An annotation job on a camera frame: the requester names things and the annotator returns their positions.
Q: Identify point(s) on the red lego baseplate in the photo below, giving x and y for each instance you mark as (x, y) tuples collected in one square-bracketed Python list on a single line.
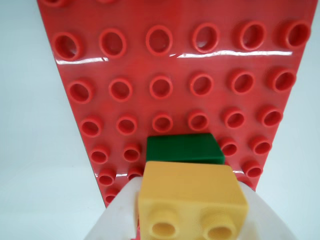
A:
[(175, 62)]

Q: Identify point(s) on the green lego brick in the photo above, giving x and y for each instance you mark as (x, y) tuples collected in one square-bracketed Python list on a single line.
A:
[(182, 147)]

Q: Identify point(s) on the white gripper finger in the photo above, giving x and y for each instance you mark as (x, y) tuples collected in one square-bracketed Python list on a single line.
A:
[(117, 220), (260, 225)]

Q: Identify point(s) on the yellow lego brick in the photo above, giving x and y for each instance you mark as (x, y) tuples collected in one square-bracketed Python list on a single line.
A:
[(190, 185)]

